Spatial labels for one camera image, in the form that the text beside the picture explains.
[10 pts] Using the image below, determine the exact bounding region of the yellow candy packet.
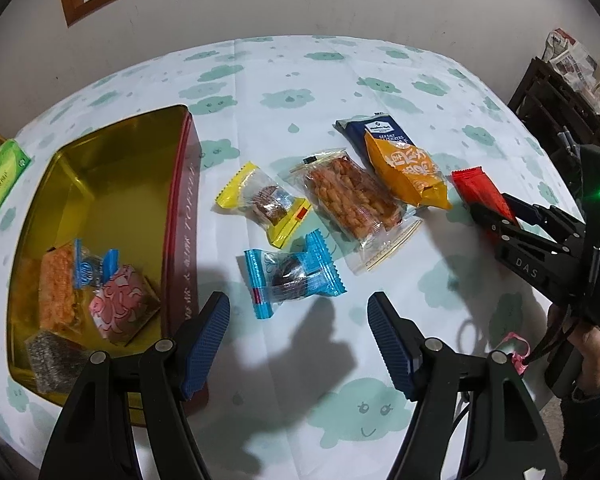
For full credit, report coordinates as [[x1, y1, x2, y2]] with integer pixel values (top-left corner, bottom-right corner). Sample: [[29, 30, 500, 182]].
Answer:
[[215, 162, 314, 251]]

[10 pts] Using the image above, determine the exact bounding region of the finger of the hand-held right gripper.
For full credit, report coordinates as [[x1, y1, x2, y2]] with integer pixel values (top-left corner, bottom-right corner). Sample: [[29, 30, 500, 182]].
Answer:
[[502, 194, 589, 242], [467, 201, 567, 257]]

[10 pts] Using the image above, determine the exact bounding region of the navy cracker packet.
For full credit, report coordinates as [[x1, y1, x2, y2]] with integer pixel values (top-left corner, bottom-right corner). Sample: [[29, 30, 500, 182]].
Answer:
[[334, 112, 422, 162]]

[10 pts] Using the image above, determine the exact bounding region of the green tissue pack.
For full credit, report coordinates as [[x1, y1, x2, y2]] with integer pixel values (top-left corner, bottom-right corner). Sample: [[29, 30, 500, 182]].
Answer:
[[0, 139, 33, 219]]

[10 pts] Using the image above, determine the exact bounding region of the pile of newspapers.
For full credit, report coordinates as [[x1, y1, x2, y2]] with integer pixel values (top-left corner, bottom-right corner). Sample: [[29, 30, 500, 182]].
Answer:
[[545, 28, 600, 94]]

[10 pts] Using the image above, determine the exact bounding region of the orange snack packet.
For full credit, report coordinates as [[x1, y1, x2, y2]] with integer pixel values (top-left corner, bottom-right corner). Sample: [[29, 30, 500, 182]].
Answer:
[[364, 132, 454, 211]]

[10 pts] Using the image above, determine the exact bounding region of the person's right forearm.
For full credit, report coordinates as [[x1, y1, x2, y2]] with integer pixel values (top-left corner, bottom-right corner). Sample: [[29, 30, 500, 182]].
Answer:
[[559, 372, 600, 480]]

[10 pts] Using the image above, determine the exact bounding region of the clear dough twist packet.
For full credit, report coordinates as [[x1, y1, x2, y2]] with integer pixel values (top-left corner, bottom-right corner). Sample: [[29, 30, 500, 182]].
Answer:
[[289, 147, 424, 276]]

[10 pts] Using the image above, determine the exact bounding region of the pink patterned snack packet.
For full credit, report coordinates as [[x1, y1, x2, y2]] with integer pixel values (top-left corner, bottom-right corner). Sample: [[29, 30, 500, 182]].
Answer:
[[87, 262, 162, 349]]

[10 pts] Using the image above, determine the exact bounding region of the red tin box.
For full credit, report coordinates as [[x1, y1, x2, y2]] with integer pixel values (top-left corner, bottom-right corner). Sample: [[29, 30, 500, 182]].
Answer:
[[5, 104, 212, 429]]

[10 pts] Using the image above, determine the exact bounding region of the large fried dough twist packet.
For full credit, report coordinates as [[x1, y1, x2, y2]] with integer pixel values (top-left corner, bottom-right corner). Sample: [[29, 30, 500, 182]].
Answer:
[[38, 244, 92, 335]]

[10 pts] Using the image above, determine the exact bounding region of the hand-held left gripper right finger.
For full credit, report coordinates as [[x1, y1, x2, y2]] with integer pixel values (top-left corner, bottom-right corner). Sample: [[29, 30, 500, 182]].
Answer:
[[367, 291, 566, 480]]

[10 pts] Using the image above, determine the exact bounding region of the dark wooden shelf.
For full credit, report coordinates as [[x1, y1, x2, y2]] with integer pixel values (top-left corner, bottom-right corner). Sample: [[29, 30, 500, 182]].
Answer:
[[507, 57, 600, 162]]

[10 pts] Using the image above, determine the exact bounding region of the blue chocolate candy packet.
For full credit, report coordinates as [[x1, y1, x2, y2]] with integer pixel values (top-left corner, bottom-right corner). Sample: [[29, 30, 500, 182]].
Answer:
[[242, 230, 349, 319]]

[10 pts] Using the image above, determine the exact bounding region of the red snack packet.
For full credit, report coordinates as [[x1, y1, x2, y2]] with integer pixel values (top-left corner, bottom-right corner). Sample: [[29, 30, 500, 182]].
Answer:
[[450, 167, 520, 227]]

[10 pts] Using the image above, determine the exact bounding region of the person's right hand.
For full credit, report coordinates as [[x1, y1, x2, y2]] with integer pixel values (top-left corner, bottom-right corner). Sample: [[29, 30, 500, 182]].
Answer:
[[548, 305, 600, 390]]

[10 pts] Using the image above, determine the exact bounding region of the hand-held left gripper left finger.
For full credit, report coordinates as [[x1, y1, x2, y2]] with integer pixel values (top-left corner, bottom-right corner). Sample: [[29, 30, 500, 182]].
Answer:
[[45, 292, 231, 480]]

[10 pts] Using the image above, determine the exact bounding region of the dark sesame bar packet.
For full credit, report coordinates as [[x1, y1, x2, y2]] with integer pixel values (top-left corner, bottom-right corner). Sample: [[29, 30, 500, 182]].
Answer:
[[24, 329, 90, 395]]

